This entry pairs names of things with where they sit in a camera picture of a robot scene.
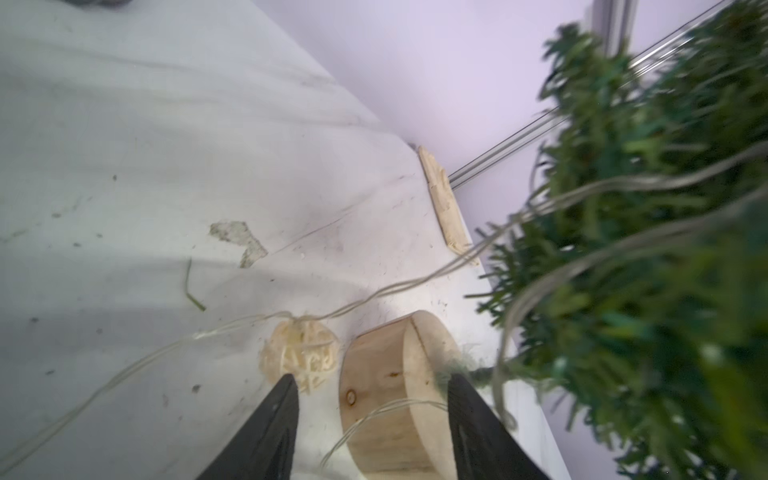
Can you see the small green christmas tree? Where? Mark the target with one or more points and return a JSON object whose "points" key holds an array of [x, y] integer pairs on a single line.
{"points": [[634, 278]]}

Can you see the cream glove right table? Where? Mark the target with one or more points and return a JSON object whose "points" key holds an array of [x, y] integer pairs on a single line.
{"points": [[444, 203]]}

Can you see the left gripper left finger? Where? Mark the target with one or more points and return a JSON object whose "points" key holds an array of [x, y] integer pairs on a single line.
{"points": [[263, 448]]}

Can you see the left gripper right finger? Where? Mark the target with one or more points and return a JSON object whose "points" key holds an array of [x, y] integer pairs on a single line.
{"points": [[483, 449]]}

